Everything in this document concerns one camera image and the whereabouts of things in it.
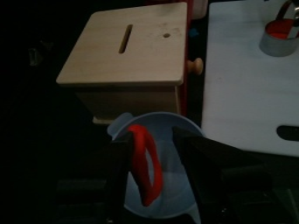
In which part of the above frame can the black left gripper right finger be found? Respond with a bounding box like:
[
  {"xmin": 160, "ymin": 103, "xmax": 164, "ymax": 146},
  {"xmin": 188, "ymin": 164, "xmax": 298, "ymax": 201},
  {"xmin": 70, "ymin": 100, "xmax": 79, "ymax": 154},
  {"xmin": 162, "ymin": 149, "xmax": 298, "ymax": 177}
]
[{"xmin": 172, "ymin": 126, "xmax": 275, "ymax": 224}]

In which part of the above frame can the red dough ring scrap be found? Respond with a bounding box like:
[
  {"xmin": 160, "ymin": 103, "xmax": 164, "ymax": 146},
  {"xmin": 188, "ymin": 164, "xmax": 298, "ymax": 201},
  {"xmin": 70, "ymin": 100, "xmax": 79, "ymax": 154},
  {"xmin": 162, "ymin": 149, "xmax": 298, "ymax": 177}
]
[{"xmin": 127, "ymin": 123, "xmax": 164, "ymax": 207}]

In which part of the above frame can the blue toy piece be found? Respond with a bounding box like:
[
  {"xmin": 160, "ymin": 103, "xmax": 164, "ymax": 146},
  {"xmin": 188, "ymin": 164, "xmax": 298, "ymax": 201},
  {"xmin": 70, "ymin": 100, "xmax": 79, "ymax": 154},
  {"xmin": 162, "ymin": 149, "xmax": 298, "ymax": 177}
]
[{"xmin": 188, "ymin": 27, "xmax": 200, "ymax": 39}]

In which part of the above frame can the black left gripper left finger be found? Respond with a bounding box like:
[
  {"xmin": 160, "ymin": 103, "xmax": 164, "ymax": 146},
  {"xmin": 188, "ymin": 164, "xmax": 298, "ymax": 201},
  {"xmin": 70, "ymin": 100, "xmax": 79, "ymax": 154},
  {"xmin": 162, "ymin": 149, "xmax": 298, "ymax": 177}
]
[{"xmin": 58, "ymin": 138, "xmax": 136, "ymax": 224}]

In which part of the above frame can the light blue plastic bowl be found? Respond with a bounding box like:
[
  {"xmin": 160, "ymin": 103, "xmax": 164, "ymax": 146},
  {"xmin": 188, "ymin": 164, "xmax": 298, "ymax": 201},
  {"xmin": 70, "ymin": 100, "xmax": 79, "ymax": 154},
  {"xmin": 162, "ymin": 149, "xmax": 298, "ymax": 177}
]
[{"xmin": 107, "ymin": 111, "xmax": 207, "ymax": 224}]

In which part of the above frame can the wooden box with slot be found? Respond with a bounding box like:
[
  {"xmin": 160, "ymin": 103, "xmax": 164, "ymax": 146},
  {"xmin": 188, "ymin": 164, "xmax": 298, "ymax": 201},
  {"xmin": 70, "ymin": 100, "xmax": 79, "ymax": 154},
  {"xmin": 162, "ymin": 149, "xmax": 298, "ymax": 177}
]
[{"xmin": 55, "ymin": 2, "xmax": 190, "ymax": 126}]

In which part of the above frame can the white plastic cutting board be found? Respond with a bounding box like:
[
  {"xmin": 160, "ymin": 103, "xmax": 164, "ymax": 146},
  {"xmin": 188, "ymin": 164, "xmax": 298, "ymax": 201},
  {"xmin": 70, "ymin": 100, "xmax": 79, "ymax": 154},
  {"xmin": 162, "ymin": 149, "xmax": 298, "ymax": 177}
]
[{"xmin": 200, "ymin": 0, "xmax": 299, "ymax": 158}]

